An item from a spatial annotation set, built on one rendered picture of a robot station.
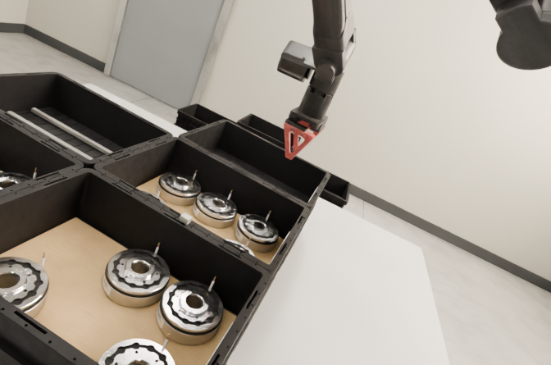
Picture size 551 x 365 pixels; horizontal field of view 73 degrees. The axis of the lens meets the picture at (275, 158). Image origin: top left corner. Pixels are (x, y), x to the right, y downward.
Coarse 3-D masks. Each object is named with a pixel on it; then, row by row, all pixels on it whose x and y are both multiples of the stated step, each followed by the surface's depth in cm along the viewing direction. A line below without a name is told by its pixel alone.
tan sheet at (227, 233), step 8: (160, 176) 96; (144, 184) 91; (152, 184) 92; (152, 192) 89; (176, 208) 87; (184, 208) 88; (192, 208) 89; (192, 216) 87; (240, 216) 95; (200, 224) 85; (232, 224) 90; (216, 232) 85; (224, 232) 86; (232, 232) 87; (280, 240) 92; (256, 256) 83; (264, 256) 84; (272, 256) 85
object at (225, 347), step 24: (24, 192) 58; (120, 192) 68; (168, 216) 67; (264, 288) 60; (0, 312) 40; (240, 312) 53; (24, 336) 40; (48, 336) 40; (48, 360) 40; (72, 360) 39; (216, 360) 47
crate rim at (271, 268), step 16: (160, 144) 90; (192, 144) 97; (112, 160) 75; (112, 176) 70; (272, 192) 92; (304, 208) 90; (192, 224) 67; (224, 240) 67; (288, 240) 75; (272, 272) 65
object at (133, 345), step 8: (120, 344) 49; (128, 344) 50; (136, 344) 51; (144, 344) 51; (152, 344) 51; (112, 352) 48; (120, 352) 49; (128, 352) 49; (136, 352) 50; (144, 352) 50; (152, 352) 51; (160, 352) 51; (168, 352) 51; (104, 360) 47; (112, 360) 48; (120, 360) 48; (160, 360) 50; (168, 360) 50
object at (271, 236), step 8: (248, 216) 90; (256, 216) 92; (240, 224) 86; (248, 224) 87; (272, 224) 91; (248, 232) 84; (256, 232) 85; (272, 232) 89; (256, 240) 83; (264, 240) 84; (272, 240) 85
